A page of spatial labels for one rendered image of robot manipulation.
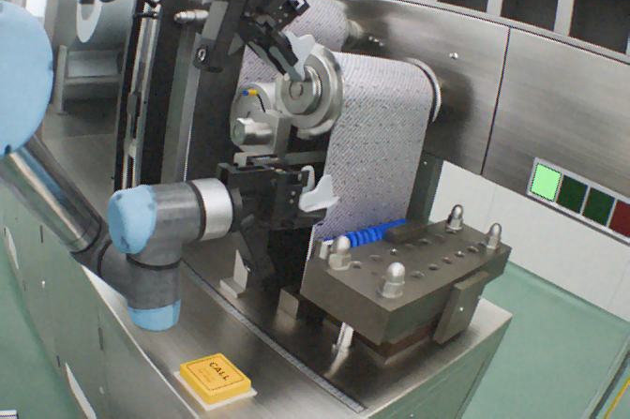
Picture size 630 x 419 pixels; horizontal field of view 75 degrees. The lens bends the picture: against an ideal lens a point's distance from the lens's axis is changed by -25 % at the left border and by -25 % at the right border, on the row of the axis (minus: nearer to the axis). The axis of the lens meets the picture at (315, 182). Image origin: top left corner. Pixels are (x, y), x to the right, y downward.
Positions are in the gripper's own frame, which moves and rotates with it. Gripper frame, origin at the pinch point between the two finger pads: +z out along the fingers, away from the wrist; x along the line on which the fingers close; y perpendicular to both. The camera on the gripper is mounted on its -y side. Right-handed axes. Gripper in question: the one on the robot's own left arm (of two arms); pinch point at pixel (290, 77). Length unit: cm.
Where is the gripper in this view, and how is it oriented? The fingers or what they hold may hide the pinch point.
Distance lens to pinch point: 75.1
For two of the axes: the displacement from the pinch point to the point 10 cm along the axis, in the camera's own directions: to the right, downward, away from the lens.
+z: 4.4, 5.2, 7.3
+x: -6.8, -3.5, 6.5
